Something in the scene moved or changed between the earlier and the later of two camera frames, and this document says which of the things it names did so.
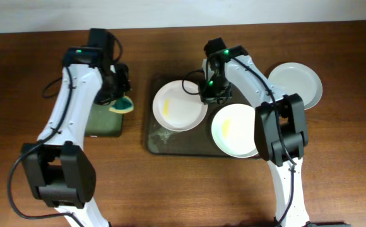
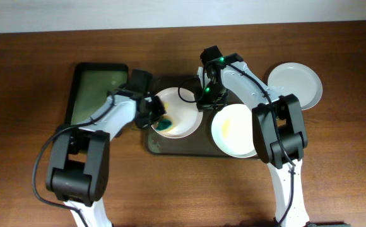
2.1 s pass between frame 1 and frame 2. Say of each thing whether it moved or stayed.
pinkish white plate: moved
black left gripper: moved
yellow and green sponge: moved
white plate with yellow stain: stayed
